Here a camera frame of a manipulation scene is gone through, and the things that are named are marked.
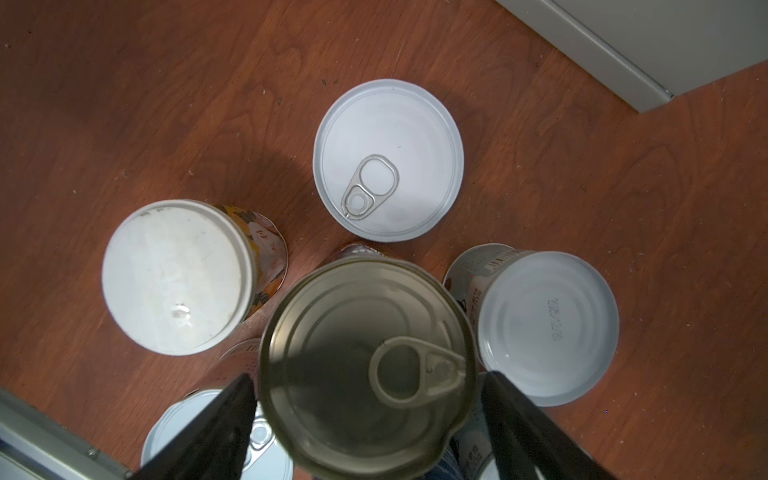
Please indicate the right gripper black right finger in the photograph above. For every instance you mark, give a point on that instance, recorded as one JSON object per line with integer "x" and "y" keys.
{"x": 526, "y": 443}

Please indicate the tall dark blue can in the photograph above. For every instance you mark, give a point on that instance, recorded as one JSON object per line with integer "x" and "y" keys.
{"x": 367, "y": 368}

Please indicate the white can with date stamp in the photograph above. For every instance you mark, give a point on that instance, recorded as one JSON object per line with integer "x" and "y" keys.
{"x": 547, "y": 320}

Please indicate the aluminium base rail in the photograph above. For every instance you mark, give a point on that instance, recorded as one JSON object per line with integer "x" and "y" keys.
{"x": 33, "y": 446}

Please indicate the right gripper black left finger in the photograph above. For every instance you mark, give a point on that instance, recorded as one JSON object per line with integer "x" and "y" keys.
{"x": 214, "y": 444}

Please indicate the grey metal cabinet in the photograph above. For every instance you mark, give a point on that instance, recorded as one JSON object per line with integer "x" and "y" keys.
{"x": 647, "y": 52}

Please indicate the orange can with white lid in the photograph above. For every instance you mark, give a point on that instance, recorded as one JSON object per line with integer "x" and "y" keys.
{"x": 179, "y": 276}

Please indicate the yellow can with pull tab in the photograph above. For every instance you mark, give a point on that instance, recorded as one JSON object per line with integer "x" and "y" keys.
{"x": 388, "y": 160}

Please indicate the white can near right gripper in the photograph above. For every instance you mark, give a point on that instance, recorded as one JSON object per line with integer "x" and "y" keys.
{"x": 474, "y": 449}

